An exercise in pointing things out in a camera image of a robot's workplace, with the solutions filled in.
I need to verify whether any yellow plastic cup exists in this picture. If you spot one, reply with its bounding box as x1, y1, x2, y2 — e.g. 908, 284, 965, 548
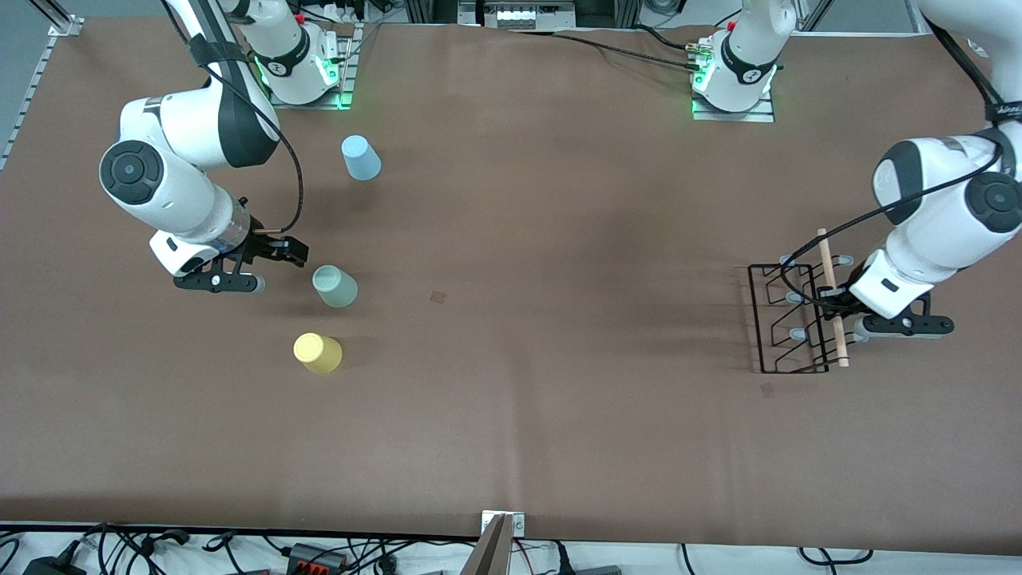
293, 332, 343, 375

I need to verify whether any black wire cup holder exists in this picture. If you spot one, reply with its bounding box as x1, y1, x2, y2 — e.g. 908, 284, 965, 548
747, 228, 859, 376

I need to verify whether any light blue plastic cup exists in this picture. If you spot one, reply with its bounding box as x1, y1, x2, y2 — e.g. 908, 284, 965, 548
341, 134, 382, 182

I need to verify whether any black orange connector block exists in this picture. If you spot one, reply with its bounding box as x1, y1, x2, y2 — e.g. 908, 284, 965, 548
286, 542, 350, 573

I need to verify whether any aluminium frame profile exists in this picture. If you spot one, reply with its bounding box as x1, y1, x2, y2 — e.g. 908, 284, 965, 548
32, 0, 85, 38

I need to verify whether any black power adapter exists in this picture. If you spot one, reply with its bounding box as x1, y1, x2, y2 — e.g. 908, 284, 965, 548
22, 553, 87, 575

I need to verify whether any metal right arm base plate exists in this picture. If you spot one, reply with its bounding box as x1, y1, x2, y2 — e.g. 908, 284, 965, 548
267, 22, 358, 111

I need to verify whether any white power strip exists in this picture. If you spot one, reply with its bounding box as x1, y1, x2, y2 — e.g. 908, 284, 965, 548
459, 0, 577, 30

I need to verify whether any pale green plastic cup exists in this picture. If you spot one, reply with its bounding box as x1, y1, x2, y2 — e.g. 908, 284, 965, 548
311, 264, 359, 309

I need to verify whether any small metal bracket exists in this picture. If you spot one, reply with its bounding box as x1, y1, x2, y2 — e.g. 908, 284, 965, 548
481, 510, 526, 537

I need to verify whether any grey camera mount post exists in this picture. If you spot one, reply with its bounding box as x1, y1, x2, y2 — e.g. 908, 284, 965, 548
461, 514, 514, 575

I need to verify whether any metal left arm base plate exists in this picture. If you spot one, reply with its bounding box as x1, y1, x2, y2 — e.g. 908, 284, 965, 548
691, 86, 776, 123

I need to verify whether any perforated metal rail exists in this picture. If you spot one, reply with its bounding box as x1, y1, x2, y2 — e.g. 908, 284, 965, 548
0, 32, 61, 173

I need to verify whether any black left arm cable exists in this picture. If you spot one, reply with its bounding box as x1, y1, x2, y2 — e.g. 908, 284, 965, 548
778, 16, 1022, 317

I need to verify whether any black cable across mat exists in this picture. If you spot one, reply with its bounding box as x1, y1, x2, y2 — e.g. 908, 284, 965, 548
511, 26, 705, 74

